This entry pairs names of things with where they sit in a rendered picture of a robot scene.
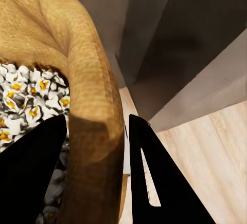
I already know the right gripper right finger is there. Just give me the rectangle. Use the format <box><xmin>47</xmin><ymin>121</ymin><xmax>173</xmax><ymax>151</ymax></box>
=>
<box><xmin>129</xmin><ymin>114</ymin><xmax>216</xmax><ymax>224</ymax></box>

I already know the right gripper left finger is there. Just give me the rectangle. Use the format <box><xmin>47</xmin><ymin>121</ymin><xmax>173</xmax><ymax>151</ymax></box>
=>
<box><xmin>0</xmin><ymin>114</ymin><xmax>68</xmax><ymax>224</ymax></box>

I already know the popcorn bag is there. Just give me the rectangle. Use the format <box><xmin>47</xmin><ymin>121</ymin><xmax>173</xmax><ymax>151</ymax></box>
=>
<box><xmin>0</xmin><ymin>0</ymin><xmax>131</xmax><ymax>224</ymax></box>

